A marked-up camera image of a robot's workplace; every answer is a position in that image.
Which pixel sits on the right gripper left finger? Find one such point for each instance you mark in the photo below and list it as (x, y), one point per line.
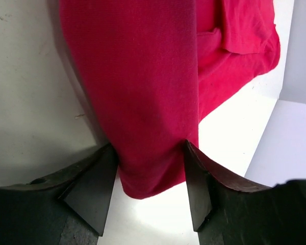
(69, 206)

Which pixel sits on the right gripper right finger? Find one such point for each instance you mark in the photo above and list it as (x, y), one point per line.
(227, 208)

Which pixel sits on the red t shirt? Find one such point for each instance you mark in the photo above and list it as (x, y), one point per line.
(153, 70)

